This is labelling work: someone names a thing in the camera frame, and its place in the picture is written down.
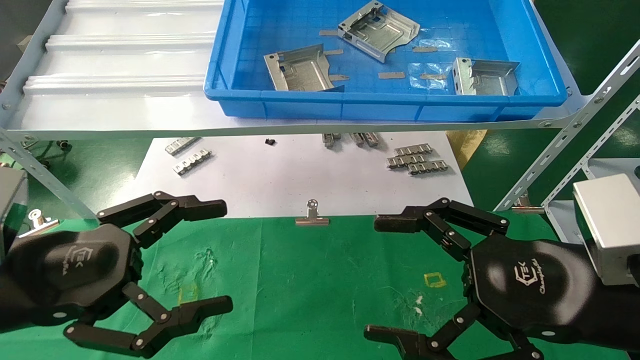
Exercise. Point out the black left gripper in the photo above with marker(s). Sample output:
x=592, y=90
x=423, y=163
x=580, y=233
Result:
x=70, y=270

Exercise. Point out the green table cloth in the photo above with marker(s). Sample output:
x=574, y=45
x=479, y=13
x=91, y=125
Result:
x=310, y=280

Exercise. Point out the grey metal shelf rack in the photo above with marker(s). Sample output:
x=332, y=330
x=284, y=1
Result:
x=125, y=100

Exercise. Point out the clear plastic film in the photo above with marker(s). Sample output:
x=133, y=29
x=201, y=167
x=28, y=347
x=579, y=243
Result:
x=440, y=44
x=425, y=70

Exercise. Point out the brown tape strip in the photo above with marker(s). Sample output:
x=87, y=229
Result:
x=328, y=33
x=334, y=51
x=340, y=77
x=432, y=76
x=425, y=49
x=391, y=75

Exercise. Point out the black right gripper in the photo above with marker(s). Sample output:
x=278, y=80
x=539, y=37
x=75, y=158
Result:
x=530, y=285

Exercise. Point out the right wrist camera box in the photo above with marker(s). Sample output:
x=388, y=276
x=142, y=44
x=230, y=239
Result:
x=610, y=225

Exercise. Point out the notched metal strip part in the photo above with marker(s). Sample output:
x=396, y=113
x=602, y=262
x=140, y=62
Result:
x=406, y=160
x=330, y=139
x=371, y=139
x=428, y=167
x=413, y=149
x=357, y=138
x=192, y=161
x=182, y=145

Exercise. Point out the blue plastic bin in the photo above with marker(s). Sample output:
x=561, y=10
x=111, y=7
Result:
x=300, y=107

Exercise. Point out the small caster wheel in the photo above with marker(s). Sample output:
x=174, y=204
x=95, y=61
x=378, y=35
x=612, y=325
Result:
x=63, y=145

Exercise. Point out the sheet metal bracket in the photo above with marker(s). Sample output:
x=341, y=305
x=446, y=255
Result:
x=482, y=82
x=305, y=70
x=377, y=32

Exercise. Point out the white slotted shelf unit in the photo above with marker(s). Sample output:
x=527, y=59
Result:
x=612, y=166

